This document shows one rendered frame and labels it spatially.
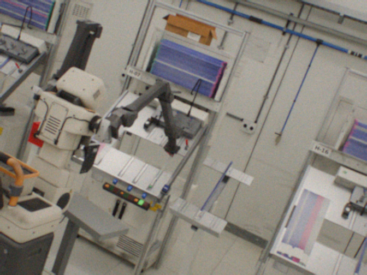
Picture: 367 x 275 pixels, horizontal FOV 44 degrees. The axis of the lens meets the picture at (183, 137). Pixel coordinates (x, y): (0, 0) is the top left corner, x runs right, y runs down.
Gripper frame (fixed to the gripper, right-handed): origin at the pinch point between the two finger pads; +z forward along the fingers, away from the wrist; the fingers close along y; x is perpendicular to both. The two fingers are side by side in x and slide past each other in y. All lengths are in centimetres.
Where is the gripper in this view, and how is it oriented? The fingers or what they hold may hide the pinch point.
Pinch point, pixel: (171, 155)
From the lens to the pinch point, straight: 313.7
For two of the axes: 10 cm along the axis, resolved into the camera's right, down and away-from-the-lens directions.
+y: -8.8, -3.9, 2.6
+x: -4.7, 6.9, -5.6
